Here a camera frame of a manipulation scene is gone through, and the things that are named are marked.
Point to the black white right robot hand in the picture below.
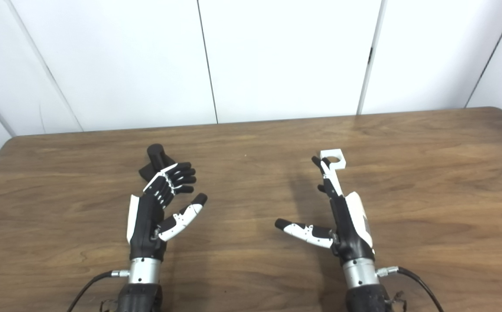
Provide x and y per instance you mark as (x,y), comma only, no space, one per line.
(348,229)

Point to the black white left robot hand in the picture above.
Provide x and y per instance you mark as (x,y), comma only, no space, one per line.
(145,225)

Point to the white square piece with hole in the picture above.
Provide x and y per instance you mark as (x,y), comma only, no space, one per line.
(342,165)

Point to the black peg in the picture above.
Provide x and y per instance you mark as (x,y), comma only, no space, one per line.
(155,152)

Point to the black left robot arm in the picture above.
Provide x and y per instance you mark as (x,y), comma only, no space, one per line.
(140,299)

